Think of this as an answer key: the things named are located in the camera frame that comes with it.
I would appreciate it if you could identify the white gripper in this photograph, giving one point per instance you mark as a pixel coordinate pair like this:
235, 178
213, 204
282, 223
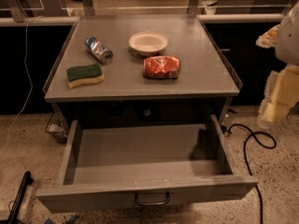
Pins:
289, 41

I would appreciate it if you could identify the red coke can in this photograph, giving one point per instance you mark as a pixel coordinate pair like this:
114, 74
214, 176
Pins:
161, 67

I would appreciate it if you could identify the grey cabinet with top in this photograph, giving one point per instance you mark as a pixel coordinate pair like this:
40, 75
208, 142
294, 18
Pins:
203, 73

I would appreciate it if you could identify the open grey top drawer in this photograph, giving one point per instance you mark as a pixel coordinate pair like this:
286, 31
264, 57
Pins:
106, 168

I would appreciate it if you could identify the blue silver soda can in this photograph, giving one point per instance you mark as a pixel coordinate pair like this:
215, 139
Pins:
99, 51

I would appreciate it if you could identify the white bowl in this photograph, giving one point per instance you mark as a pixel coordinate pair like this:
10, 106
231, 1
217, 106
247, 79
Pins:
147, 43

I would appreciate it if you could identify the green yellow sponge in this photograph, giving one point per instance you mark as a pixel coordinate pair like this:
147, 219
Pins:
84, 75

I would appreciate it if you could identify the black stand on floor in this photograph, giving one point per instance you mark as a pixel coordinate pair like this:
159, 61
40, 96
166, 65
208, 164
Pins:
14, 208

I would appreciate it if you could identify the metal railing frame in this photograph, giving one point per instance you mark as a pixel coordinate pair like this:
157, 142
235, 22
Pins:
63, 12

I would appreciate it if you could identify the metal drawer handle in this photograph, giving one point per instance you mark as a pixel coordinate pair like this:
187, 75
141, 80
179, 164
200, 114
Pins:
152, 199

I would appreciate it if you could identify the wire basket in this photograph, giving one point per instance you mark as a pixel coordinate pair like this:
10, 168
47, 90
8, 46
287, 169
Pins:
55, 129

